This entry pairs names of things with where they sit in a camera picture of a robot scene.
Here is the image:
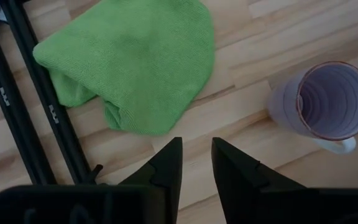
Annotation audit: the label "lavender and white mug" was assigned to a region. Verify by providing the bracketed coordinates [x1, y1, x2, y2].
[266, 60, 358, 156]

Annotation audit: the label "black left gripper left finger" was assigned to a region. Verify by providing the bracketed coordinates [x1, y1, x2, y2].
[118, 137, 184, 224]

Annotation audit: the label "black frame rail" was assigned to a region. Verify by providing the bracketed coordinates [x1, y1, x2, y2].
[0, 30, 58, 186]

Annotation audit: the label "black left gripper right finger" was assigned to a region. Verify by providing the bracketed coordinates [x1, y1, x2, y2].
[211, 137, 306, 224]

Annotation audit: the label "black metal stand legs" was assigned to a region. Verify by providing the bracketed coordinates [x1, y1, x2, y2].
[0, 0, 104, 186]

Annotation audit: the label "green microfibre cloth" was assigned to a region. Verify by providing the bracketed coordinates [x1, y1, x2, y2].
[32, 0, 216, 136]

